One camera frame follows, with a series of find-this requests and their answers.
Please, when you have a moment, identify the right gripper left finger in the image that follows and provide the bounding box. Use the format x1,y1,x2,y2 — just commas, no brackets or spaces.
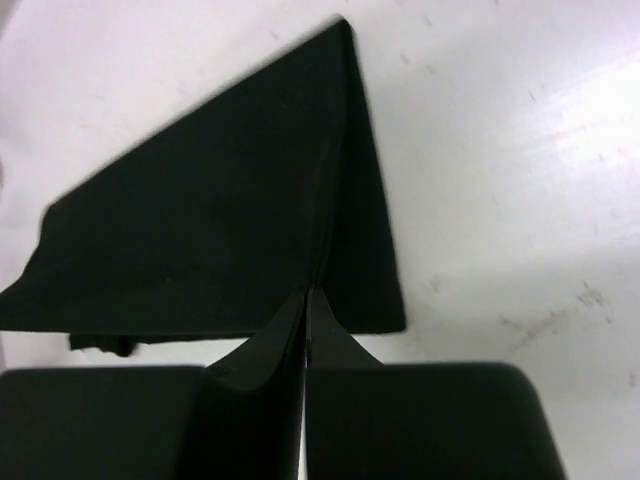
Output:
1,293,305,479

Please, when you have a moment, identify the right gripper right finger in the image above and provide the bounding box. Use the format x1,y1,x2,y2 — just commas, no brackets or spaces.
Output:
305,290,566,479

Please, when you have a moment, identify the black tank top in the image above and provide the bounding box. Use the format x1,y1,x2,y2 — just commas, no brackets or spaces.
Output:
1,19,406,356

